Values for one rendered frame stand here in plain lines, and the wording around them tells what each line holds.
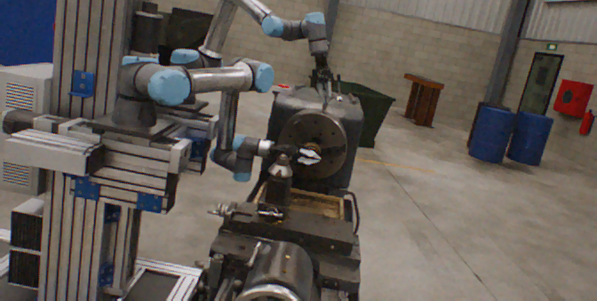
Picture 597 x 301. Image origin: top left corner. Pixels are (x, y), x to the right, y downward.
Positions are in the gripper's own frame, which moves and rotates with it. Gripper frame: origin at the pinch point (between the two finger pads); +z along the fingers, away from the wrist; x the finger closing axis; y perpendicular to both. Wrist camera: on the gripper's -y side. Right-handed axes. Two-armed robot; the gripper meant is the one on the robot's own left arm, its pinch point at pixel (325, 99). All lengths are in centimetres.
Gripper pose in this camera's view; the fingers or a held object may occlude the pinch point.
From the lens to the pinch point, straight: 187.3
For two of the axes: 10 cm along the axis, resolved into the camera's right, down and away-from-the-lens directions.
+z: 1.4, 9.7, 2.0
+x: 9.9, -1.2, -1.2
